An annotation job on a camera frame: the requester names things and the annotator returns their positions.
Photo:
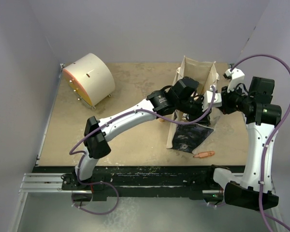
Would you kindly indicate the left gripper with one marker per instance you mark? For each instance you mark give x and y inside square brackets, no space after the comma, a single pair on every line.
[200,111]

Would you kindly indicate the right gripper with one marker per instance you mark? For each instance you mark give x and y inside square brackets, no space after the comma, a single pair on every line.
[226,97]

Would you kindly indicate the canvas tote bag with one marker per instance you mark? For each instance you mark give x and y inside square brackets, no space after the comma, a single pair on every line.
[188,138]

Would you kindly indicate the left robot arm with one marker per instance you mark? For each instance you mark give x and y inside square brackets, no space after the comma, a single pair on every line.
[158,104]

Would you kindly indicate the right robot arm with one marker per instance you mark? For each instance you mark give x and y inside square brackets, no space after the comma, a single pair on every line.
[254,189]

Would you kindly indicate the orange highlighter pen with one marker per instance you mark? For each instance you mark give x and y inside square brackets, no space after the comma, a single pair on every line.
[204,154]

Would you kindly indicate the white cylindrical box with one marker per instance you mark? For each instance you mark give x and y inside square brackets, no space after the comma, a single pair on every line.
[90,79]

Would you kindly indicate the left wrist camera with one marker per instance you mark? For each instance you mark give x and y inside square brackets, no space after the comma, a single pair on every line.
[211,98]

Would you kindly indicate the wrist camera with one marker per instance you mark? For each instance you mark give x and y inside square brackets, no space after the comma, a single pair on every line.
[235,76]
[211,98]

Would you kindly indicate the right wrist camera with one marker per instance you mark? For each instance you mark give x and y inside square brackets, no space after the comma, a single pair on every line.
[235,76]

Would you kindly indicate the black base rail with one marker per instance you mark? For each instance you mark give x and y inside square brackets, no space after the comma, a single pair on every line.
[190,182]

